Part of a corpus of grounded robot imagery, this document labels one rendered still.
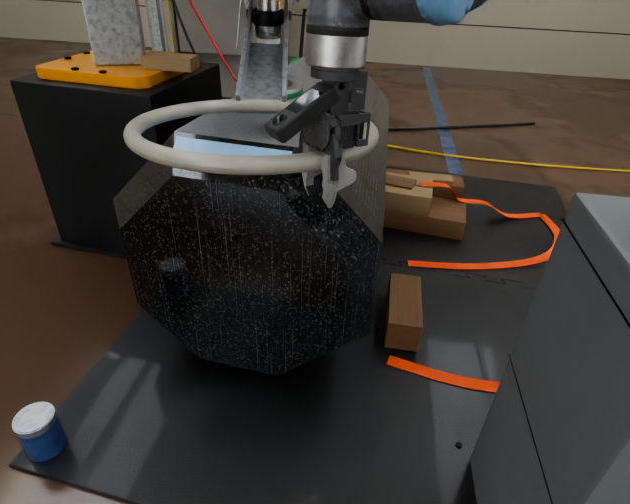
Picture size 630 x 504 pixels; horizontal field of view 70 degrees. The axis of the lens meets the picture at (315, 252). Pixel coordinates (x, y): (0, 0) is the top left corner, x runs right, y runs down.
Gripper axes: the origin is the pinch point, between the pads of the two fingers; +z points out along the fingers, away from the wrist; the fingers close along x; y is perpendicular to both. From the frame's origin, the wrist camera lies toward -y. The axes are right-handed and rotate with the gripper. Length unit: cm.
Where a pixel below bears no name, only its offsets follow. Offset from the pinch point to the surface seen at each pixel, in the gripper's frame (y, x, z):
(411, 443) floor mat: 35, -4, 82
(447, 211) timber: 135, 78, 62
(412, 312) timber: 64, 28, 67
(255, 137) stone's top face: 10.0, 42.5, 2.1
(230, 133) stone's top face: 5.7, 47.9, 2.0
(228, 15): 133, 335, -12
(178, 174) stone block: -8.6, 47.6, 10.5
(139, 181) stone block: -15, 63, 17
